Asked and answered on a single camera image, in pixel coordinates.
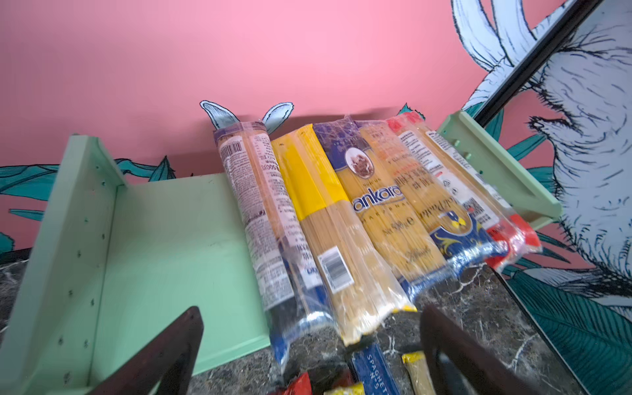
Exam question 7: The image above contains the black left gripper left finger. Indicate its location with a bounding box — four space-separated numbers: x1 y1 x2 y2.
91 306 204 394

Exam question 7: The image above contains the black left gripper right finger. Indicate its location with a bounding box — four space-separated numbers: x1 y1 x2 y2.
421 304 537 394

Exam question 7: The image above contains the yellow-top spaghetti bag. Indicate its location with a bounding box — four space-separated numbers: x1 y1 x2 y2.
273 124 415 346

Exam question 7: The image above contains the blue-ended chinese label spaghetti bag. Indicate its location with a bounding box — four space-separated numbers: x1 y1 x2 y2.
356 121 509 271

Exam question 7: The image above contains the red-ended spaghetti bag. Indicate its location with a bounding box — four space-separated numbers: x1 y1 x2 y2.
387 112 543 273

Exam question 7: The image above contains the ankara blue yellow spaghetti bag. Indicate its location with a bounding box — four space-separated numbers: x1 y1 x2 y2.
313 117 448 302

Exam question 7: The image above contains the green two-tier shelf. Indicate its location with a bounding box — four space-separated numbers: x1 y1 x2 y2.
0 109 564 395

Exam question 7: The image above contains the yellow spaghetti bag far right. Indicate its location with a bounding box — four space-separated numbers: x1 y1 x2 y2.
402 352 435 395

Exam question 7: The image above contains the blue barilla spaghetti box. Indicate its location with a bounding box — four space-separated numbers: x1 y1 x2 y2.
351 342 401 395

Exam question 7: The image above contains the yellow pastatime spaghetti bag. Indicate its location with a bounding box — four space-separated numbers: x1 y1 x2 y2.
324 383 365 395

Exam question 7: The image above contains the red spaghetti bag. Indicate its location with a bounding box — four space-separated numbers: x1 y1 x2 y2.
268 369 356 395

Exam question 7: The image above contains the black right corner post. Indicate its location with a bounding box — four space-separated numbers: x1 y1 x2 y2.
474 0 602 127

